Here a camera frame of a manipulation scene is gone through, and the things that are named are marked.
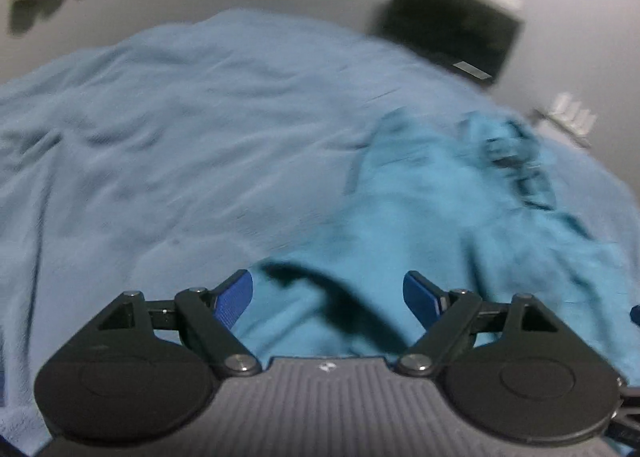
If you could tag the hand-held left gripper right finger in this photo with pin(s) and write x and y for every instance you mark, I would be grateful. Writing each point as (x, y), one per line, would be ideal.
(419, 297)

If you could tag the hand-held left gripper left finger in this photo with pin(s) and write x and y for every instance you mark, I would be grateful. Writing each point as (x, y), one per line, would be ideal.
(235, 299)

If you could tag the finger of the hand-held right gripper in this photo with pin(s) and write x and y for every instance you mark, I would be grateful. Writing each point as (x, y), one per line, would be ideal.
(636, 316)

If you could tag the teal fleece garment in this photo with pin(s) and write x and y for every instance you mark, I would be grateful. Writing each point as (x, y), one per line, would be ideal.
(400, 237)

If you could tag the light blue blanket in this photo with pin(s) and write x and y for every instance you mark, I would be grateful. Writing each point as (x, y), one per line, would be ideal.
(175, 137)

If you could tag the white router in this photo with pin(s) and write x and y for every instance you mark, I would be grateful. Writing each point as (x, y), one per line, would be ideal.
(570, 114)

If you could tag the black monitor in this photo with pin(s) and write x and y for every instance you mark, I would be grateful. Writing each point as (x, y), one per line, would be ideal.
(450, 27)

